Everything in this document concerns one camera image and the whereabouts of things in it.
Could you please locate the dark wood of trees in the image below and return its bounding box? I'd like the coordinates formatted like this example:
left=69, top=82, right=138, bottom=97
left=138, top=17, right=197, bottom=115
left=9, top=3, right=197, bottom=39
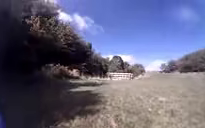
left=0, top=0, right=147, bottom=81

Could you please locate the dry grass field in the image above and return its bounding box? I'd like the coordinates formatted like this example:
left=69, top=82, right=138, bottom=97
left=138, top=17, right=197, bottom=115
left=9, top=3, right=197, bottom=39
left=39, top=71, right=205, bottom=128

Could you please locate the tree-covered hillside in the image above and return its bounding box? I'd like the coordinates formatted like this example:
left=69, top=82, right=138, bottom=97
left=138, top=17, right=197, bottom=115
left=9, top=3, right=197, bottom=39
left=159, top=47, right=205, bottom=74

